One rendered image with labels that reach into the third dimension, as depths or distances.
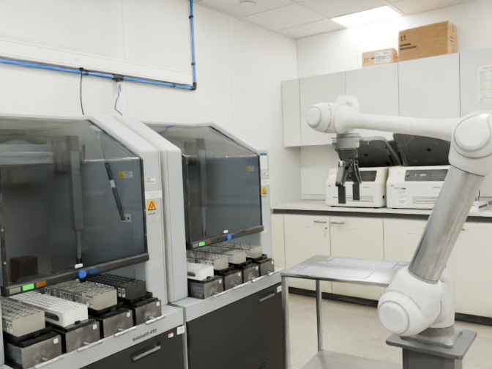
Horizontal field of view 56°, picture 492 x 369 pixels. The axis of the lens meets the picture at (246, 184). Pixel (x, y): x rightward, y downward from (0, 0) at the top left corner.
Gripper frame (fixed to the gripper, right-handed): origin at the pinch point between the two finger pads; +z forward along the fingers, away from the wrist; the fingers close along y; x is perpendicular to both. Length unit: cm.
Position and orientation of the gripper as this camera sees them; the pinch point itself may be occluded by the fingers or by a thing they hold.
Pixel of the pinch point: (349, 199)
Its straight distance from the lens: 191.7
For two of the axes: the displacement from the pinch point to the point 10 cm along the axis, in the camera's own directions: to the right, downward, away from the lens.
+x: -8.0, 0.0, 6.0
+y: 6.0, -0.7, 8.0
